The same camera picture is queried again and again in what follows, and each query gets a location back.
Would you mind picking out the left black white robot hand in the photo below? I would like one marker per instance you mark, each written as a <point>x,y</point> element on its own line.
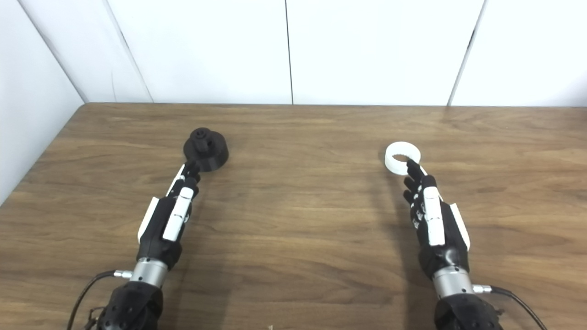
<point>158,229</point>

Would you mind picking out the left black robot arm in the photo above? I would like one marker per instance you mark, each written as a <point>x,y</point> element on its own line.
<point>133,305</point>

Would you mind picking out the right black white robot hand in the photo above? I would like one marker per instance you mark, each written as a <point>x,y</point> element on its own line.
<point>451,247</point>

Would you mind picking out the round black plastic part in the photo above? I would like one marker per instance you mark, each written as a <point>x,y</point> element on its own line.
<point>212,153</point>

